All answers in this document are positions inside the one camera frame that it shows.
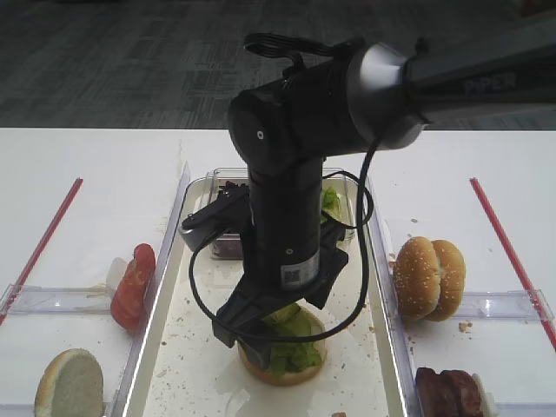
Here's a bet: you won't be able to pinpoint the long clear acrylic divider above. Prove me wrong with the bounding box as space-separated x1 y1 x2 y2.
367 177 418 417
106 164 190 416

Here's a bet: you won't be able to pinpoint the long clear acrylic divider left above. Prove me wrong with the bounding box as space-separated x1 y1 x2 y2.
106 164 190 416

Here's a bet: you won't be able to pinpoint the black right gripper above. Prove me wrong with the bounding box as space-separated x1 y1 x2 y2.
212 225 348 370

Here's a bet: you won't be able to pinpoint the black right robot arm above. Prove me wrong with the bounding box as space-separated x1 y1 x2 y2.
214 21 555 367

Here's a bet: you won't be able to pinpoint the sesame bun right one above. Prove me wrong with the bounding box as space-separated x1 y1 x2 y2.
426 240 467 321

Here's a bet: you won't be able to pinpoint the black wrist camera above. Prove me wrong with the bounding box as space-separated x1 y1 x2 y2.
180 186 253 252

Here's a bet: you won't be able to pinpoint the green lettuce in container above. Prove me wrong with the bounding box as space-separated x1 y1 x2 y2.
321 187 341 222

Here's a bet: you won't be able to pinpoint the sesame bun left one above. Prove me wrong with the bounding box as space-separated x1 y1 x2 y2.
393 236 440 321

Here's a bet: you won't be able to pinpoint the white metal tray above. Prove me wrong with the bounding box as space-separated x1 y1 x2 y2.
121 175 409 417

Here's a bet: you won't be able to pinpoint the green lettuce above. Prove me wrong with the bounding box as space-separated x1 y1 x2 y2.
321 187 341 222
263 303 325 378

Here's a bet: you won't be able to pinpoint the clear acrylic rail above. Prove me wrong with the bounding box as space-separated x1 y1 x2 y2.
1 285 111 315
453 290 554 321

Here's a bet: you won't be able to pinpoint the bun half on left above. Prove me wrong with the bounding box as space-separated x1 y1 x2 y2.
34 348 104 417

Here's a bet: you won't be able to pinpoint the purple lettuce leaves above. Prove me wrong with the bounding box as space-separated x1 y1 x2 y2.
211 181 251 260

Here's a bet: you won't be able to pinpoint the red strip left side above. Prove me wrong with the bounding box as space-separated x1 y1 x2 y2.
1 177 83 324

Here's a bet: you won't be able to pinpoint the red strip right side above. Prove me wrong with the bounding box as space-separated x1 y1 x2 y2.
469 177 555 348

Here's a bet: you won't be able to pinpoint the tomato slices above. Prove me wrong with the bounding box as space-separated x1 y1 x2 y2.
110 243 156 333

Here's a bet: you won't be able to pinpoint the meat patties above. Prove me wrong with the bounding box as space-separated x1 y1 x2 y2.
415 367 484 417

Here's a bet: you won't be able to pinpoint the clear acrylic rail upper left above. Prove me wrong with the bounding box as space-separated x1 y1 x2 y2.
1 285 111 315

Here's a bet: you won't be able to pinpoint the black cable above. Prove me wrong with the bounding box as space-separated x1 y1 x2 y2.
188 142 379 342

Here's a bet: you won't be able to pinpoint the sesame bun one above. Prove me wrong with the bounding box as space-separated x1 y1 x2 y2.
393 236 440 321
426 240 467 321

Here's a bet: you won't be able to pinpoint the bottom bun on tray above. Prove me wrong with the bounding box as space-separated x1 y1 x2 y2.
238 303 328 387

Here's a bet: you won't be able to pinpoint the clear plastic salad container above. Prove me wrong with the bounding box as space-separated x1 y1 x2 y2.
199 168 357 261

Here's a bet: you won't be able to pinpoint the red strip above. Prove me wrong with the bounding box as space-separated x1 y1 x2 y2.
469 177 555 348
1 177 83 324

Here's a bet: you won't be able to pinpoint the clear acrylic rail right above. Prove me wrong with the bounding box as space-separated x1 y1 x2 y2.
453 290 554 321

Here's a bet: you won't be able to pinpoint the long clear acrylic divider right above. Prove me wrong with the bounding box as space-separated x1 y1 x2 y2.
367 177 418 417

